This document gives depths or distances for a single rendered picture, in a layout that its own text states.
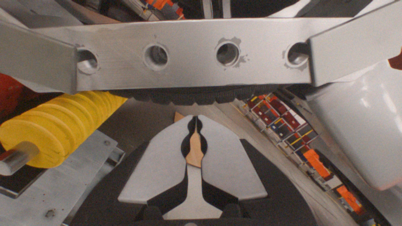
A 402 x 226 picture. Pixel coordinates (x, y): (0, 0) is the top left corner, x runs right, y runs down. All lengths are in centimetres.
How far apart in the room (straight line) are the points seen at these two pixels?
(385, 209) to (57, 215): 236
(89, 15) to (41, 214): 40
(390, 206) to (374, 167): 176
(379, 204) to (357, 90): 201
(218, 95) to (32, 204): 44
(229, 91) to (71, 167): 46
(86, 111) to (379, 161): 61
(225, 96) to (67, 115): 18
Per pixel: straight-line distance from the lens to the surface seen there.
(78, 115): 21
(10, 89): 26
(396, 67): 28
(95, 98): 24
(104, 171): 65
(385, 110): 47
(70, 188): 52
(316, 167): 409
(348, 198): 584
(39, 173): 26
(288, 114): 513
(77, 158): 56
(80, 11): 22
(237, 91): 20
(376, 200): 236
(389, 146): 56
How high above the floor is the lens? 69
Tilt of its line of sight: 19 degrees down
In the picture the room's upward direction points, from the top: 47 degrees clockwise
